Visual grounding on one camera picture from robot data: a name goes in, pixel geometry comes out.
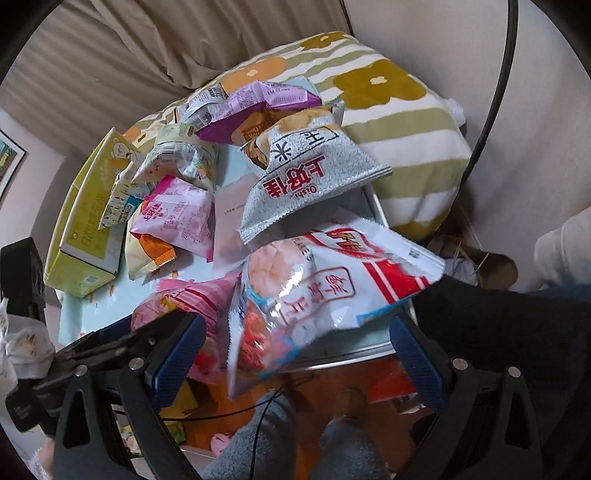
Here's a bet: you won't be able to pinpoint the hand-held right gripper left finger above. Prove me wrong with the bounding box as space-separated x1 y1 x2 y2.
52 311 208 480

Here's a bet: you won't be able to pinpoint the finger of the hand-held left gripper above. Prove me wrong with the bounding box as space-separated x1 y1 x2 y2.
56 309 186 377

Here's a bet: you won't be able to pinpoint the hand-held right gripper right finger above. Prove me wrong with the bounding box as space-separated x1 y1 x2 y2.
390 313 544 480

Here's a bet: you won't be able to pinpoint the large pink snack bag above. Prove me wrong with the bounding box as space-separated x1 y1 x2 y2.
130 272 245 386

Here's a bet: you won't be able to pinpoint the yellow-green cardboard box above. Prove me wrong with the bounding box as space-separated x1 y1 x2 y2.
44 128 155 298

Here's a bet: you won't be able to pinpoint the orange cream snack packet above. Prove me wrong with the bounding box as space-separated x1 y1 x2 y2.
124 226 178 281

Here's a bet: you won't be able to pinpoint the red white chip bag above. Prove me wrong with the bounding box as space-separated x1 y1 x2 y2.
226 220 447 400

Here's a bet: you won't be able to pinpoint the blue white small packet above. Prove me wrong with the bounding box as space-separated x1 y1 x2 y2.
99 154 155 228

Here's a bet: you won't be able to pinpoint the small pink snack packet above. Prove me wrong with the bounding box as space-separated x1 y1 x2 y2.
129 176 216 263

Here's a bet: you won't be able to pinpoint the green white snack packet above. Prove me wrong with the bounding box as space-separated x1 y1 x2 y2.
131 124 221 191

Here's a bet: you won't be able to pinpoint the grey white snack bag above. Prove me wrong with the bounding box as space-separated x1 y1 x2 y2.
239 121 393 245

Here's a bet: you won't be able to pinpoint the brown orange snack packet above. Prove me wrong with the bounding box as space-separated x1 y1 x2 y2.
231 107 335 178

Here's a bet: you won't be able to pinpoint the white grey snack packet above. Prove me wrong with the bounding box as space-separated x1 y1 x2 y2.
178 83 232 136

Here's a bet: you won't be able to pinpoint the purple snack bag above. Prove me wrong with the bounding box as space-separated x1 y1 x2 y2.
194 80 322 142

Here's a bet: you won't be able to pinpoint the orange red bag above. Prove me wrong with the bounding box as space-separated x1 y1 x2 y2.
295 360 416 403

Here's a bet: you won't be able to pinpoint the yellow packet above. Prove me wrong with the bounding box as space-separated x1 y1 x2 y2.
157 382 200 445

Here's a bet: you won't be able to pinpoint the white printed cloth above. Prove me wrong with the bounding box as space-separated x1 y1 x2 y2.
0 318 57 380

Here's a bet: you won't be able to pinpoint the person's grey trouser legs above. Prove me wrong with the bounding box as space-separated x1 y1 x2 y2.
203 392 393 480

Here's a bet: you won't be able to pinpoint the white paper sheet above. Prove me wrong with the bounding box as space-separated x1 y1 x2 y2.
213 174 262 269

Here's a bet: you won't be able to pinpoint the cream cloth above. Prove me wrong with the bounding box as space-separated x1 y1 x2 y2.
533 216 591 292

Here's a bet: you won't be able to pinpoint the floral striped blanket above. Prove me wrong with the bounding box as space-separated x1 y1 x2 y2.
122 31 472 241

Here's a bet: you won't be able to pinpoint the beige curtain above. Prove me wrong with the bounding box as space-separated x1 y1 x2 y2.
0 0 352 153

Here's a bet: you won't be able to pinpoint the wall poster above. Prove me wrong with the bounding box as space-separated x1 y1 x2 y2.
0 130 26 199

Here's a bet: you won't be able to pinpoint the black cable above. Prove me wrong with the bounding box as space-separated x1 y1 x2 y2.
457 0 519 195

